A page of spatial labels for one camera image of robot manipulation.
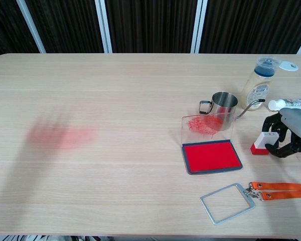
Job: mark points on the right silver and black robot hand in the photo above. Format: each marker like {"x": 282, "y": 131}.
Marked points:
{"x": 298, "y": 123}

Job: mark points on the beige sauce bottle blue cap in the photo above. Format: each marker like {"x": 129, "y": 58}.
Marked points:
{"x": 257, "y": 88}

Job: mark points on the white red stamp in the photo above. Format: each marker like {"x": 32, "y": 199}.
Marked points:
{"x": 262, "y": 140}

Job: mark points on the red ink pad clear lid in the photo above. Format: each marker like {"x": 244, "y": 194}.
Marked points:
{"x": 210, "y": 157}

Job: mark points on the metal rectangular badge frame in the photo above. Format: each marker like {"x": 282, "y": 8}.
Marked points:
{"x": 251, "y": 206}

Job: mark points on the white printed tube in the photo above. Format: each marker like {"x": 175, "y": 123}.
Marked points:
{"x": 291, "y": 103}

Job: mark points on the black and white striped fabric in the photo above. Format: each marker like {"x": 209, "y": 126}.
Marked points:
{"x": 22, "y": 238}

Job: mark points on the steel pitcher with thin spout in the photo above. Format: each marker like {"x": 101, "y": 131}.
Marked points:
{"x": 222, "y": 106}

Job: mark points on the white round lid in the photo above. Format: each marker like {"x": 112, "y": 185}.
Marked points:
{"x": 287, "y": 66}

